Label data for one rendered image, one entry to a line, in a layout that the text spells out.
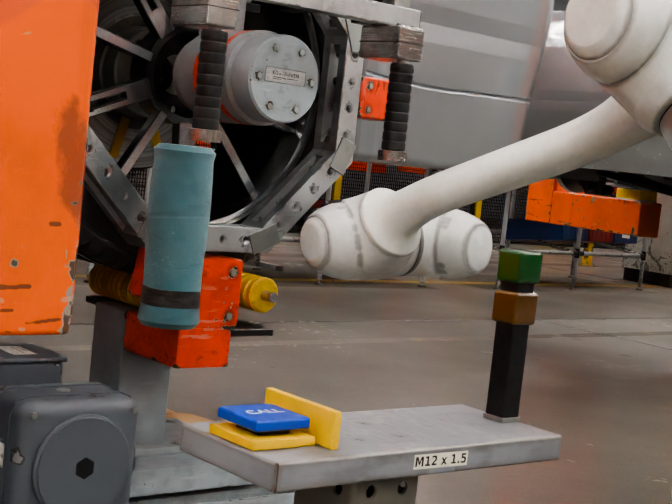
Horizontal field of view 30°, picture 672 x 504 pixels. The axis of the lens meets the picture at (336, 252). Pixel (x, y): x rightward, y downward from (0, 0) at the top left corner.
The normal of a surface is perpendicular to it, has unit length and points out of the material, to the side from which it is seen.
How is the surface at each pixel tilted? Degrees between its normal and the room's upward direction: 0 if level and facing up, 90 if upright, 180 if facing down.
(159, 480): 90
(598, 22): 86
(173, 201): 90
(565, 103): 91
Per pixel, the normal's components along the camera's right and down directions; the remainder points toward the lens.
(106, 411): 0.63, -0.26
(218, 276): 0.64, 0.13
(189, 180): 0.36, 0.07
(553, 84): -0.82, -0.07
